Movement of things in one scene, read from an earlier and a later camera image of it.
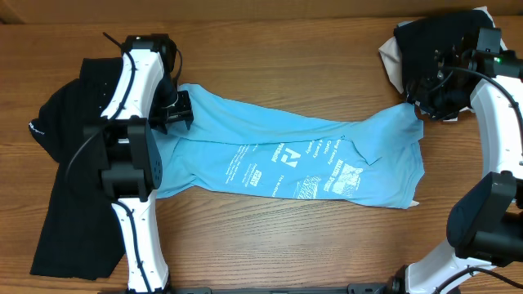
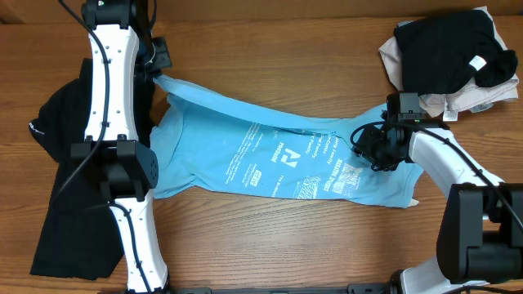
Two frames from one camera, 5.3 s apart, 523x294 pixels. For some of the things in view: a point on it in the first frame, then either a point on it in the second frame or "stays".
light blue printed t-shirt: (234, 148) stays
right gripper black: (418, 94) -> (366, 148)
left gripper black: (178, 113) -> (151, 71)
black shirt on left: (80, 235) stays
